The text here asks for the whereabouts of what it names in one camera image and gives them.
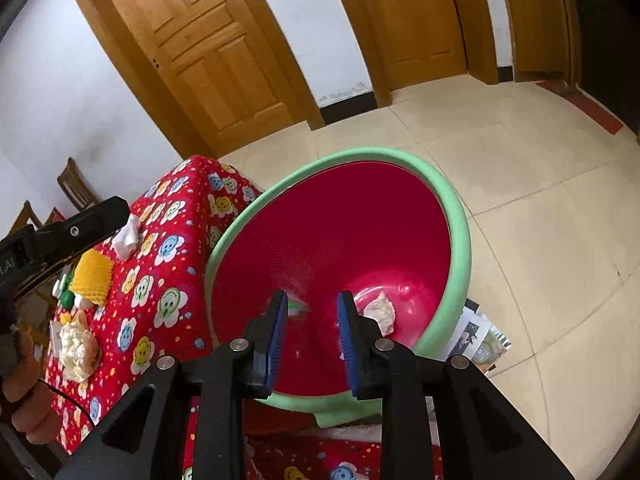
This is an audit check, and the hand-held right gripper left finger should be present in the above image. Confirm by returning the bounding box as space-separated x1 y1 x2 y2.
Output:
52 290 290 480

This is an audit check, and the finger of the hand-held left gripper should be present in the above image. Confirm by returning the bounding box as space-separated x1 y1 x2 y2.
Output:
35 196 132 267

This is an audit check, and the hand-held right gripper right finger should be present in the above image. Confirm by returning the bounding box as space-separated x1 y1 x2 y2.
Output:
336 291 576 480

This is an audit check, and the small green white wrapper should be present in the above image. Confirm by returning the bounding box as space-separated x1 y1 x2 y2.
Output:
287 296 314 319

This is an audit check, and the white paper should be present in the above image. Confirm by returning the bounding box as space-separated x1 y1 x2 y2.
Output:
362 291 398 336

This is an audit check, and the red basin with green rim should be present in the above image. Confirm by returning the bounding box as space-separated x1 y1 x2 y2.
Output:
205 146 472 426

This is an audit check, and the person's left hand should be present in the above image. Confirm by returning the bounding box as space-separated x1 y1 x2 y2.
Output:
0 325 57 446

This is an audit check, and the yellow foam fruit net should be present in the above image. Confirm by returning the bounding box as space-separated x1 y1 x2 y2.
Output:
69 250 114 307

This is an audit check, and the crumpled white tissue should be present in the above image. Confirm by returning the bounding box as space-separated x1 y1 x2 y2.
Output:
111 215 144 261

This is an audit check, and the red floral blanket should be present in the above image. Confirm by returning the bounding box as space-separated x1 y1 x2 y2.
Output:
42 156 446 480

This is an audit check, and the cream foam fruit net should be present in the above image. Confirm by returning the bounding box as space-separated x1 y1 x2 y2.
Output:
58 319 102 384

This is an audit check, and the printed magazine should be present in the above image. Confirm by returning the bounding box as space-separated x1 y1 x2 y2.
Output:
440 299 514 377

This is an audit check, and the wide wooden panel door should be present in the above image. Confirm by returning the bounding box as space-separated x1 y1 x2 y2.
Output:
70 0 326 158

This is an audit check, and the narrow wooden door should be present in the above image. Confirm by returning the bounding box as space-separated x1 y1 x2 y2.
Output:
499 0 572 84

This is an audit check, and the black cable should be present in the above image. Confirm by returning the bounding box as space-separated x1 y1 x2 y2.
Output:
36 379 97 428

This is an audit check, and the wooden door with handle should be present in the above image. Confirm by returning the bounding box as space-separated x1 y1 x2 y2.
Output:
322 0 499 109

